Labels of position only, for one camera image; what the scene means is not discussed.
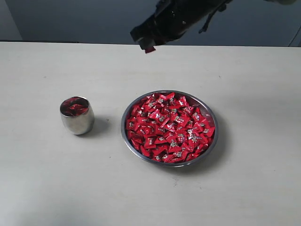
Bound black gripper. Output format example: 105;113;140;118
130;0;226;50

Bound red candy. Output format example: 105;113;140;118
144;46;156;54

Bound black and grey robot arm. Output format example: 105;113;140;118
130;0;301;52

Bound stainless steel bowl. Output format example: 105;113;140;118
120;89;219;168

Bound pile of red wrapped candies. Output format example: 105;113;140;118
126;92;215;164

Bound stainless steel cup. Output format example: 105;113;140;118
60;97;95;135

